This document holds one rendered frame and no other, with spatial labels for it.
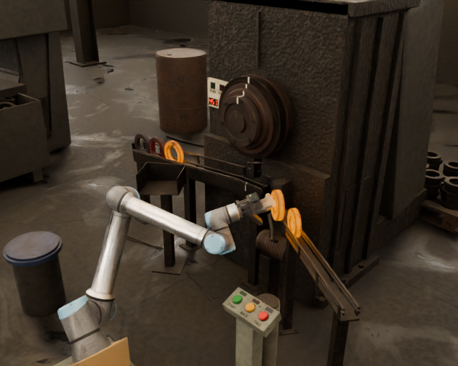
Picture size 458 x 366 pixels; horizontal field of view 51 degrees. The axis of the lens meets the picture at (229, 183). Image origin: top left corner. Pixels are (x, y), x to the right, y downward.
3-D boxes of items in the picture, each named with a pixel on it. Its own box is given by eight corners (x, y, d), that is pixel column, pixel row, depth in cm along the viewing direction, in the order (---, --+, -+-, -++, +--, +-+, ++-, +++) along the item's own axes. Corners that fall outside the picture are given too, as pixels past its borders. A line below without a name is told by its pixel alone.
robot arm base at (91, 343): (82, 360, 219) (73, 340, 221) (67, 366, 233) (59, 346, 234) (118, 341, 233) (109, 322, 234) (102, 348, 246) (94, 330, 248)
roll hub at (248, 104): (225, 137, 284) (225, 90, 272) (261, 150, 267) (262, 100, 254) (218, 139, 281) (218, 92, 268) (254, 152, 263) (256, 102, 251)
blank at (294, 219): (295, 239, 256) (288, 240, 255) (291, 210, 259) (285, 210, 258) (303, 236, 241) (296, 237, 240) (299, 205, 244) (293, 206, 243)
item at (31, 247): (56, 280, 319) (45, 224, 300) (81, 303, 299) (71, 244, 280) (7, 303, 299) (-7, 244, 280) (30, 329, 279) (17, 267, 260)
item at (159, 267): (153, 254, 347) (146, 162, 315) (189, 258, 343) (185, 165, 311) (144, 271, 329) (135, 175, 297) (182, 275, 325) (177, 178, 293)
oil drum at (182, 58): (186, 115, 631) (183, 44, 592) (218, 125, 593) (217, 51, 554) (149, 125, 593) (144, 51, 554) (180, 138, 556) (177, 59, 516)
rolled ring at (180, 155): (161, 144, 344) (164, 143, 346) (169, 169, 345) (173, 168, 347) (174, 138, 330) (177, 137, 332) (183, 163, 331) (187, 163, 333)
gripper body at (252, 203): (260, 198, 235) (237, 206, 234) (264, 213, 239) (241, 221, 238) (256, 191, 241) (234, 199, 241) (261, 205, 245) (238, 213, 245)
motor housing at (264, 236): (265, 298, 304) (269, 224, 281) (293, 314, 291) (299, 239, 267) (251, 307, 296) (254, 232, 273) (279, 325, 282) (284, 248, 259)
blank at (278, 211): (276, 185, 248) (270, 185, 247) (286, 195, 233) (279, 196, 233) (275, 213, 253) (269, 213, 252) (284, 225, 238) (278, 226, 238)
